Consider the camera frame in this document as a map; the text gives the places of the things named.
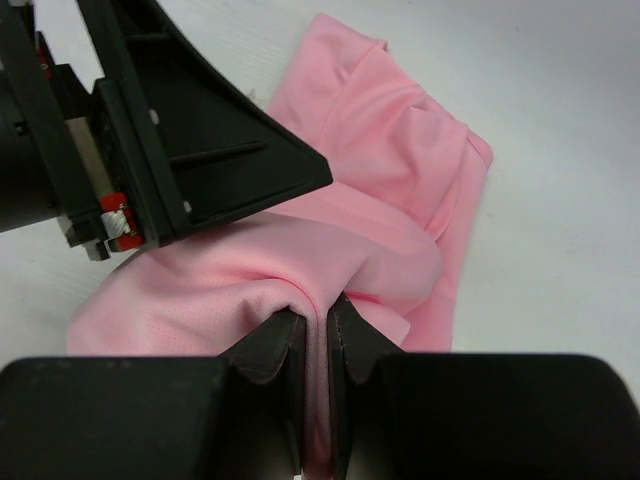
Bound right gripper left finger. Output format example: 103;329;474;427
215;310;306;475

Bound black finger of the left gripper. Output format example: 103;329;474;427
79;1;332;247

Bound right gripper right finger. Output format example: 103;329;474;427
326;294;401;479

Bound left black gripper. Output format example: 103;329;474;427
1;1;144;261

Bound pink t shirt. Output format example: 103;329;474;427
67;14;493;479

